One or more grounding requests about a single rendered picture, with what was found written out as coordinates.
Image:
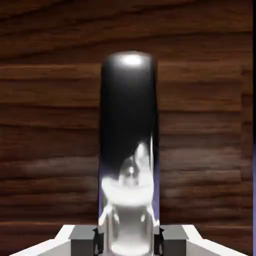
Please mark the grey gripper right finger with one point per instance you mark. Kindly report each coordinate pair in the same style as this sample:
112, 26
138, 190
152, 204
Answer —
176, 240

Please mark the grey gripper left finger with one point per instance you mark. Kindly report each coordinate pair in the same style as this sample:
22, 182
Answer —
80, 240

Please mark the dark wood cabinet door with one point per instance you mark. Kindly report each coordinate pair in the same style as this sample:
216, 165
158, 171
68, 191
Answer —
50, 120

